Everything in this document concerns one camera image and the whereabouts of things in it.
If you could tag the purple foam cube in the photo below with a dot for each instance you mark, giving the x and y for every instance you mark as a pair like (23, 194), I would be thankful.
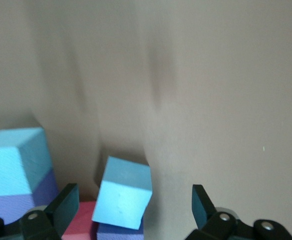
(8, 205)
(120, 234)

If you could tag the brown table cover sheet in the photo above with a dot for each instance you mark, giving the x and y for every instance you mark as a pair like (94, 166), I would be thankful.
(210, 87)

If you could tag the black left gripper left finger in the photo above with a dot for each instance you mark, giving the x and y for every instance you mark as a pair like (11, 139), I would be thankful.
(58, 215)

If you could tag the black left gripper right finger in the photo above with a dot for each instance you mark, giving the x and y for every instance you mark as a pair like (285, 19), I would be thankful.
(205, 215)

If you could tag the light blue foam cube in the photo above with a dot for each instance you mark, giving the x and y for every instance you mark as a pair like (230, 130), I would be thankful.
(123, 195)
(6, 162)

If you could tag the red foam cube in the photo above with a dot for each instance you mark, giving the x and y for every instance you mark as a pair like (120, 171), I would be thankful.
(82, 222)

